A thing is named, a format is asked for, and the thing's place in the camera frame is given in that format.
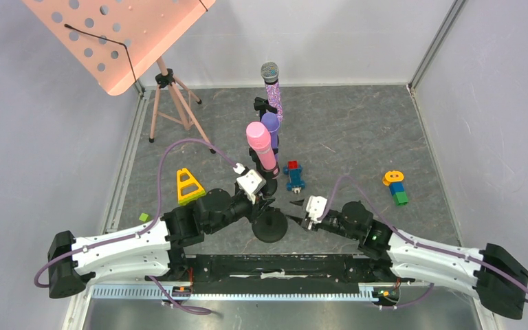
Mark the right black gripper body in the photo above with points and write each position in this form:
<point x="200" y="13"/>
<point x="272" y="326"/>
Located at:
<point x="309" y="224"/>

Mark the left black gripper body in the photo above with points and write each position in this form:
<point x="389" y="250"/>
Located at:
<point x="255" y="212"/>

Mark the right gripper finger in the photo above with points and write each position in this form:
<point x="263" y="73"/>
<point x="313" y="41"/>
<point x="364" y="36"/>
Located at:
<point x="293" y="219"/>
<point x="300" y="203"/>

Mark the black microphone stand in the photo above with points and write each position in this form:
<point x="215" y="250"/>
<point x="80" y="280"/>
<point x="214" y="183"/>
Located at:
<point x="271" y="226"/>
<point x="262" y="106"/>

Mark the pink toy microphone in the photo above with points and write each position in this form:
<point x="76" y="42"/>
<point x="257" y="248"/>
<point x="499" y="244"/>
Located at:
<point x="260" y="141"/>

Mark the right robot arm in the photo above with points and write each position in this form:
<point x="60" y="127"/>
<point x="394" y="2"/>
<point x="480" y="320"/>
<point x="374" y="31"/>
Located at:
<point x="491" y="275"/>

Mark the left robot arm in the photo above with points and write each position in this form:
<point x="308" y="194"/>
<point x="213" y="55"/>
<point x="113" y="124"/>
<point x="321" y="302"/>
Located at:
<point x="155" y="249"/>

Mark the purple toy microphone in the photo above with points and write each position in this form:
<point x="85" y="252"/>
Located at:
<point x="272" y="124"/>

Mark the glitter microphone silver head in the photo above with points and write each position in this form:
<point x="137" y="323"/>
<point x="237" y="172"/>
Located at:
<point x="270" y="74"/>

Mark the pink music stand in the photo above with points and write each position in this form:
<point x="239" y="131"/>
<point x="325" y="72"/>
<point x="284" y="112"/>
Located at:
<point x="118" y="41"/>

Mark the red blue toy car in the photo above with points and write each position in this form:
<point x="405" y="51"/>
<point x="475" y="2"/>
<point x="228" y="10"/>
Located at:
<point x="293" y="170"/>

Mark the yellow triangle toy block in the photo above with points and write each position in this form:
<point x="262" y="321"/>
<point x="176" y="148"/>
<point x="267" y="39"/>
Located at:
<point x="188" y="187"/>

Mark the stacked orange blue green blocks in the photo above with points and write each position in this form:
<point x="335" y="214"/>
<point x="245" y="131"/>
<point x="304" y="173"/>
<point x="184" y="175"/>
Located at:
<point x="393" y="179"/>

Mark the small green cube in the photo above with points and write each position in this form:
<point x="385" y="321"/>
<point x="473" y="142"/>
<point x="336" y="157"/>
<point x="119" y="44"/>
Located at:
<point x="144" y="217"/>

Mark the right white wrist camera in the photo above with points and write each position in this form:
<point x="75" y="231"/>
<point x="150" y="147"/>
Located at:
<point x="315" y="208"/>

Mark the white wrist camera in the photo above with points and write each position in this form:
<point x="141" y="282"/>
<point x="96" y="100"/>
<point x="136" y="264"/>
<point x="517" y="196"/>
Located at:
<point x="315" y="208"/>
<point x="249" y="181"/>

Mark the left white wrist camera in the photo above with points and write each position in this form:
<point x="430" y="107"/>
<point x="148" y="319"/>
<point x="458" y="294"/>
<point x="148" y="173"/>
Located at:
<point x="249" y="181"/>

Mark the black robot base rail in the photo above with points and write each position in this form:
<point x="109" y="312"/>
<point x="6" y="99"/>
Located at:
<point x="278" y="273"/>

